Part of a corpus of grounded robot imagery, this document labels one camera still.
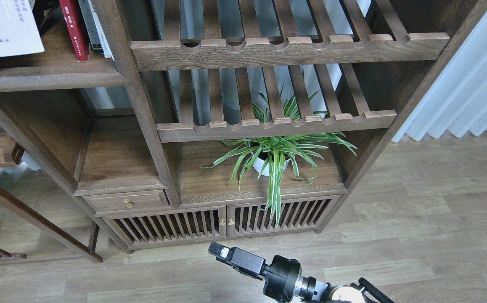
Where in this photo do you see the lavender white paperback book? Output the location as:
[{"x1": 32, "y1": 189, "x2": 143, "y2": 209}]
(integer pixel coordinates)
[{"x1": 0, "y1": 0, "x2": 44, "y2": 57}]

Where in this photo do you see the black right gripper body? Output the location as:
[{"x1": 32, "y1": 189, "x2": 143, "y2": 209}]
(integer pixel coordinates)
[{"x1": 227, "y1": 247, "x2": 302, "y2": 303}]

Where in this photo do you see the maroon book with white characters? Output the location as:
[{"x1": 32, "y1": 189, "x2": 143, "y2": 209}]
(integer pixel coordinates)
[{"x1": 29, "y1": 0, "x2": 62, "y2": 34}]

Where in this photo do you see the small wooden drawer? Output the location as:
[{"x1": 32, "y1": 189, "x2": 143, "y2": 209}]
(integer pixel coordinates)
[{"x1": 83, "y1": 190, "x2": 168, "y2": 213}]

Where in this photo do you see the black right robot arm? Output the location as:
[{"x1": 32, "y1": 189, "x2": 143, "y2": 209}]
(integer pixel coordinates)
[{"x1": 208, "y1": 242, "x2": 392, "y2": 303}]

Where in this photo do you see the dark wooden bookshelf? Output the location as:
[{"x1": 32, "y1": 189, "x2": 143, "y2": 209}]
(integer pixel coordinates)
[{"x1": 0, "y1": 0, "x2": 487, "y2": 251}]

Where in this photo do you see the white upright book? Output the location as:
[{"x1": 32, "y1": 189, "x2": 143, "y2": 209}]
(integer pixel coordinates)
[{"x1": 87, "y1": 0, "x2": 114, "y2": 60}]

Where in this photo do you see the dark green upright book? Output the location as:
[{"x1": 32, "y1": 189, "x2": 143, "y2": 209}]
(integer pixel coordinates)
[{"x1": 78, "y1": 0, "x2": 103, "y2": 54}]

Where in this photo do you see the white sheer curtain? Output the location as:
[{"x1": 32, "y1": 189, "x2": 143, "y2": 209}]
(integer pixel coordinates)
[{"x1": 393, "y1": 12, "x2": 487, "y2": 142}]

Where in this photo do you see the left slatted cabinet door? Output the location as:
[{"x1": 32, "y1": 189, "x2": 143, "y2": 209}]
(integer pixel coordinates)
[{"x1": 103, "y1": 206, "x2": 227, "y2": 250}]

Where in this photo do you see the right slatted cabinet door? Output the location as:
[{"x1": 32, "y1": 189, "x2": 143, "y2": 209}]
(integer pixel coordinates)
[{"x1": 227, "y1": 194, "x2": 341, "y2": 237}]

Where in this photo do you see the white plant pot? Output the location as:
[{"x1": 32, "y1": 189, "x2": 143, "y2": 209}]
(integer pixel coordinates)
[{"x1": 253, "y1": 153, "x2": 270, "y2": 177}]

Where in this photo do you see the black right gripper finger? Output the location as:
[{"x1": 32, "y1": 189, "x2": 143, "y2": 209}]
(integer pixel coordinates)
[{"x1": 208, "y1": 242, "x2": 233, "y2": 263}]

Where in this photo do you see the slatted cabinet door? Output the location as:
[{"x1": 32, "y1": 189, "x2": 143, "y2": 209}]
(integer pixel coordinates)
[
  {"x1": 103, "y1": 206, "x2": 227, "y2": 250},
  {"x1": 227, "y1": 194, "x2": 341, "y2": 237}
]

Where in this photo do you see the green spider plant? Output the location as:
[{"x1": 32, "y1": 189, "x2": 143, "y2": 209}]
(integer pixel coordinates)
[{"x1": 203, "y1": 80, "x2": 358, "y2": 228}]

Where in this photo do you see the red paperback book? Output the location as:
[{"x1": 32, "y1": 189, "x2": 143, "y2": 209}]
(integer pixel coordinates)
[{"x1": 59, "y1": 0, "x2": 90, "y2": 63}]

